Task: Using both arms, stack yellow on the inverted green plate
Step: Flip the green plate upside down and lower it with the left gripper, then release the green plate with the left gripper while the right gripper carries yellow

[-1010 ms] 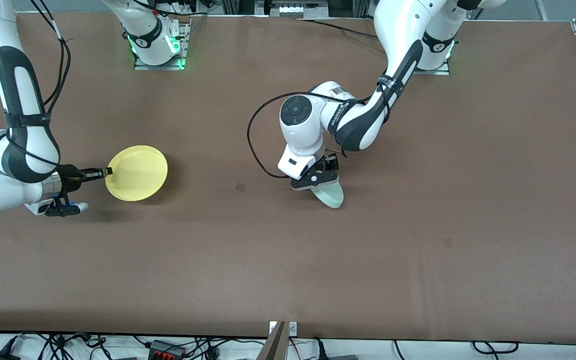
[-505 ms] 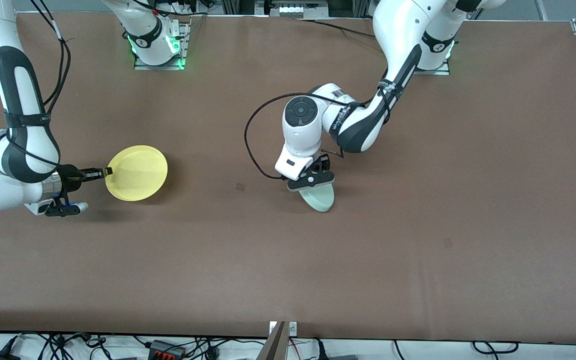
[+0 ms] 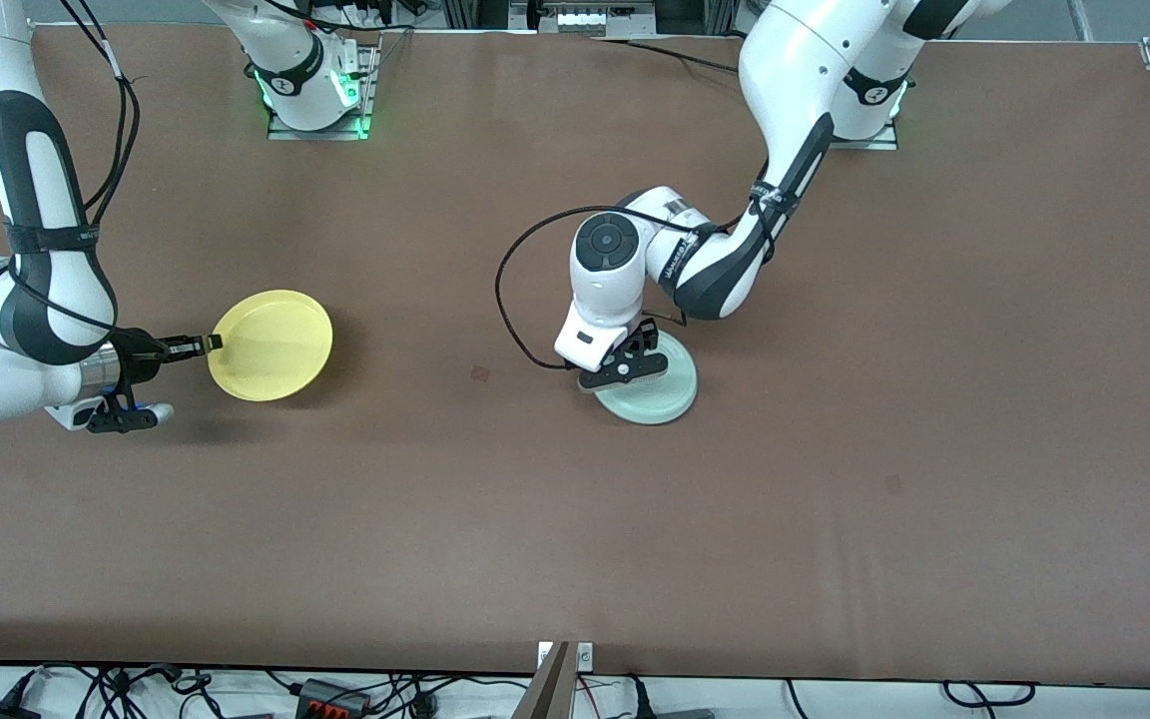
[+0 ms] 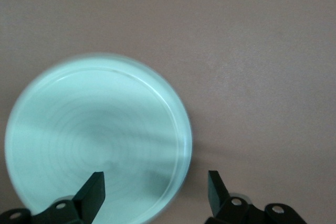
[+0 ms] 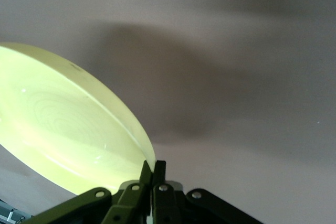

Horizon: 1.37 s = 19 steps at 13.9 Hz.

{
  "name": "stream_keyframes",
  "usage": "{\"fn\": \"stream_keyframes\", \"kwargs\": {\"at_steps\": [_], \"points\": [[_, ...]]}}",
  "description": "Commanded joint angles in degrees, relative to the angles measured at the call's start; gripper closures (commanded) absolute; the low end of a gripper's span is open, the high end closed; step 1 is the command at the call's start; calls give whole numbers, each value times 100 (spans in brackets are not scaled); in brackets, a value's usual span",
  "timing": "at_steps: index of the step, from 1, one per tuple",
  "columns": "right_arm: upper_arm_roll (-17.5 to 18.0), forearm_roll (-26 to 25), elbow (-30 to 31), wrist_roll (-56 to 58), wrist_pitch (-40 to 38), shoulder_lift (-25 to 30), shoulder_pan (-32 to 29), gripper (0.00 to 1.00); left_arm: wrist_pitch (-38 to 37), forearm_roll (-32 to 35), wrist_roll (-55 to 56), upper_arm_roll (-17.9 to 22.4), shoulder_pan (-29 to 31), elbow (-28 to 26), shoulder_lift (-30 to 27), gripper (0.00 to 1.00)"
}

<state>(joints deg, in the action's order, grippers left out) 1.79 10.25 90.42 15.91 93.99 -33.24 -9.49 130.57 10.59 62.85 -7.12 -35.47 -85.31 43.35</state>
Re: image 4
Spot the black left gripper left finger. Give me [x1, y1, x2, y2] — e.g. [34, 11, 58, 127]
[0, 171, 106, 224]

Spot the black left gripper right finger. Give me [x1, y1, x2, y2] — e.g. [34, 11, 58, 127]
[207, 170, 308, 224]

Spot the pale green round plate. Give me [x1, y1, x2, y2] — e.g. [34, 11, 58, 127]
[4, 51, 194, 224]

